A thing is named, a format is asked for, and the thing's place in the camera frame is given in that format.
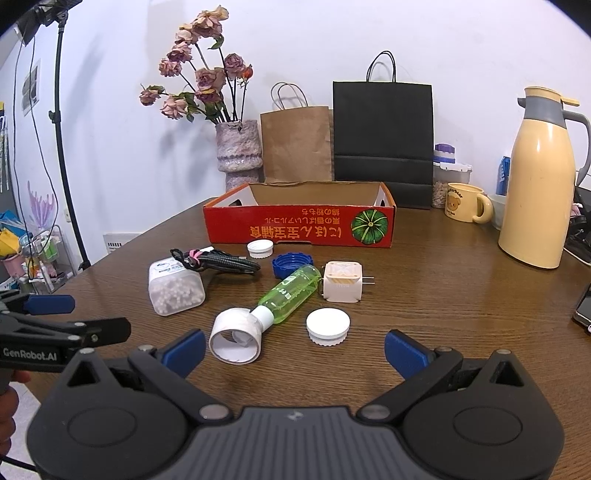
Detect small white bottle cap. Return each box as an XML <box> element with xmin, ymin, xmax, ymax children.
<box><xmin>246</xmin><ymin>239</ymin><xmax>273</xmax><ymax>259</ymax></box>

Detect green transparent bottle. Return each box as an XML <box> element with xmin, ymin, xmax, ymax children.
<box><xmin>249</xmin><ymin>265</ymin><xmax>322</xmax><ymax>331</ymax></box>

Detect braided black cable bundle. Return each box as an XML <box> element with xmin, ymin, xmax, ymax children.
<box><xmin>169</xmin><ymin>246</ymin><xmax>263</xmax><ymax>275</ymax></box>

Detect purple white object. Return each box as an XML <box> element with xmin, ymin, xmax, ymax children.
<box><xmin>433</xmin><ymin>143</ymin><xmax>456</xmax><ymax>163</ymax></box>

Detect pink textured vase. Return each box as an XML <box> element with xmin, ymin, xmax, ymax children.
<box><xmin>215</xmin><ymin>120</ymin><xmax>263</xmax><ymax>191</ymax></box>

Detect cream thermos jug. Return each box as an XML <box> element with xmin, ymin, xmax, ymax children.
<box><xmin>498</xmin><ymin>86</ymin><xmax>590</xmax><ymax>270</ymax></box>

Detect clear jar with white beads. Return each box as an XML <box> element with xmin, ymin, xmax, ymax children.
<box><xmin>148</xmin><ymin>257</ymin><xmax>205</xmax><ymax>317</ymax></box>

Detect white tape roll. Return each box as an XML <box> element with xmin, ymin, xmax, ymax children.
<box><xmin>208</xmin><ymin>308</ymin><xmax>263</xmax><ymax>365</ymax></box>

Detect black light stand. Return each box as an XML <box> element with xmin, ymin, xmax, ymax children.
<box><xmin>13</xmin><ymin>0</ymin><xmax>92</xmax><ymax>271</ymax></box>

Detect clear food container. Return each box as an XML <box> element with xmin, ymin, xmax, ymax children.
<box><xmin>432</xmin><ymin>162</ymin><xmax>472</xmax><ymax>209</ymax></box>

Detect person's left hand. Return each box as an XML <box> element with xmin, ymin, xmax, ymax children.
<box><xmin>0</xmin><ymin>386</ymin><xmax>19</xmax><ymax>456</ymax></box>

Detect white bowl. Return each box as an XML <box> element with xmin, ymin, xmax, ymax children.
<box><xmin>489</xmin><ymin>194</ymin><xmax>507</xmax><ymax>230</ymax></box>

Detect white power adapter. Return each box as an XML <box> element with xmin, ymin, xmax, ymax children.
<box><xmin>322</xmin><ymin>261</ymin><xmax>376</xmax><ymax>303</ymax></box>

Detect blue drink can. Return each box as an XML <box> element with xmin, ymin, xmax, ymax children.
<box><xmin>496</xmin><ymin>155</ymin><xmax>511</xmax><ymax>196</ymax></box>

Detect blue plastic lid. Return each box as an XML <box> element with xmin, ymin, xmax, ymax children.
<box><xmin>271</xmin><ymin>252</ymin><xmax>314</xmax><ymax>280</ymax></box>

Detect dried pink roses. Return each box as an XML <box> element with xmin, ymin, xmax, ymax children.
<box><xmin>138</xmin><ymin>5</ymin><xmax>253</xmax><ymax>125</ymax></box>

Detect red cardboard box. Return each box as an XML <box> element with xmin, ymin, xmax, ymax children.
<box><xmin>204</xmin><ymin>181</ymin><xmax>397</xmax><ymax>248</ymax></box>

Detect brown paper bag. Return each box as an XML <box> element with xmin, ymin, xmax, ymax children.
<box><xmin>260</xmin><ymin>81</ymin><xmax>334</xmax><ymax>183</ymax></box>

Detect yellow bear mug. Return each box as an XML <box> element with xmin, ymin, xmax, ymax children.
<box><xmin>445</xmin><ymin>183</ymin><xmax>494</xmax><ymax>224</ymax></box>

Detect black smartphone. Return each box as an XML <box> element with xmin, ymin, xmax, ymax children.
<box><xmin>572</xmin><ymin>285</ymin><xmax>591</xmax><ymax>335</ymax></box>

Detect wire rack with clutter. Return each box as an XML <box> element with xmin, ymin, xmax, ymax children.
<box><xmin>1</xmin><ymin>210</ymin><xmax>76</xmax><ymax>294</ymax></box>

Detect large white lid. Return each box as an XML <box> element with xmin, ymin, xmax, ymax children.
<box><xmin>305</xmin><ymin>308</ymin><xmax>351</xmax><ymax>347</ymax></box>

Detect black paper bag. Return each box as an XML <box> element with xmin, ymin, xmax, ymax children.
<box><xmin>332</xmin><ymin>50</ymin><xmax>434</xmax><ymax>209</ymax></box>

